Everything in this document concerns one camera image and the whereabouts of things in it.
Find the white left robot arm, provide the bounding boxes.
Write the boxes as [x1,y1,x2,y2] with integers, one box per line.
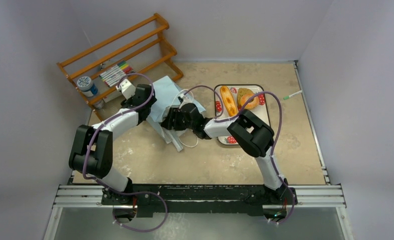
[69,84,156,205]

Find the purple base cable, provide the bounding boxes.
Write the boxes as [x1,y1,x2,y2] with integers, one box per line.
[112,191,169,234]
[266,187,300,226]

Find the metal kitchen tongs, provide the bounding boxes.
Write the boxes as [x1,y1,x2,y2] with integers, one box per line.
[169,130,183,152]

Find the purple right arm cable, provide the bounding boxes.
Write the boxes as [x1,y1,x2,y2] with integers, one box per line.
[179,85,288,193]

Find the white blue paper bag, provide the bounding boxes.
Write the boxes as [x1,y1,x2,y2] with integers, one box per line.
[147,75,206,148]

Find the green cap white marker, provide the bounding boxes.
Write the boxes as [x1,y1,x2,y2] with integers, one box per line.
[283,90,303,101]

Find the blue lid white jar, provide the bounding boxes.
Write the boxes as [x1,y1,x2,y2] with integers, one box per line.
[76,76,98,98]

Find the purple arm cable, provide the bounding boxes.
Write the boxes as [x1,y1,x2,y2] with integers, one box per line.
[81,72,156,196]
[179,85,288,193]

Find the white flat box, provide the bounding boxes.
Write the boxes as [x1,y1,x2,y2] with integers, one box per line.
[103,91,121,103]

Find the white strawberry enamel tray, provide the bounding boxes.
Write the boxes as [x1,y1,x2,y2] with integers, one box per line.
[214,84,270,147]

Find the long orange fake bread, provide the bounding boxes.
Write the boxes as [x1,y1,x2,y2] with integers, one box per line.
[219,86,238,117]

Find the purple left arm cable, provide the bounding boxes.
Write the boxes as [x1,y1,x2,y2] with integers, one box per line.
[81,72,156,196]

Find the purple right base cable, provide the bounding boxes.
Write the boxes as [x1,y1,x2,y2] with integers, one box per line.
[266,187,300,226]

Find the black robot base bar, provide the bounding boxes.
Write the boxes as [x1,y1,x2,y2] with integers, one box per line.
[102,183,298,224]

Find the orange wooden shelf rack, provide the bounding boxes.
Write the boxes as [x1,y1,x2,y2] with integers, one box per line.
[57,13,184,120]

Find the round orange fake bun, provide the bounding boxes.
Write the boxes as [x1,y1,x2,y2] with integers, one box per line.
[238,93,259,110]

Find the set of coloured markers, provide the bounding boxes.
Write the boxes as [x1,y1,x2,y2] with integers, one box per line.
[99,60,134,87]

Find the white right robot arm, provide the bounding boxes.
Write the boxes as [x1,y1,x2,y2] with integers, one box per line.
[161,103,287,204]

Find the brown fake bread slice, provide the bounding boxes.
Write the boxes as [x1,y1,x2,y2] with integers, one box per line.
[236,87,254,104]

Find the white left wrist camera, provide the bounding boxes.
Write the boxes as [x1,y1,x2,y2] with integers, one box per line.
[116,78,136,100]

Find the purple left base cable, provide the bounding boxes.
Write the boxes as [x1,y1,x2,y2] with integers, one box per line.
[112,191,169,234]

